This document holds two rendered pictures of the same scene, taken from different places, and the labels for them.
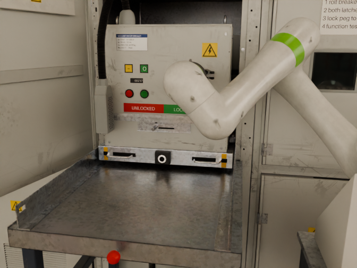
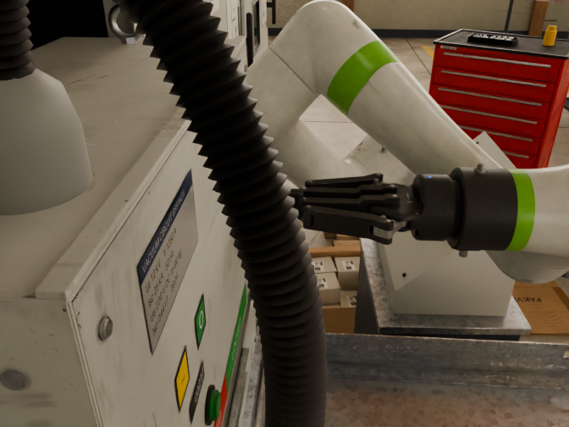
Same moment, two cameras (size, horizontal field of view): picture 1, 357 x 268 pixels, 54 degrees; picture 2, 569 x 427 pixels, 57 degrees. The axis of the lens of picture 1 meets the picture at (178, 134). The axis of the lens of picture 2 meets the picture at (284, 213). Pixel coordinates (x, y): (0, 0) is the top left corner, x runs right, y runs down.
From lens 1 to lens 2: 138 cm
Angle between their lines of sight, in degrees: 88
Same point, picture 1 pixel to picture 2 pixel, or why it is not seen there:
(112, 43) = (135, 342)
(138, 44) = (185, 237)
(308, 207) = not seen: hidden behind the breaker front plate
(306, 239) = (399, 321)
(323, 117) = (335, 163)
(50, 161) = not seen: outside the picture
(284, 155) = not seen: hidden behind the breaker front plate
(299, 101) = (312, 157)
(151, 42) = (198, 194)
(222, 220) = (495, 379)
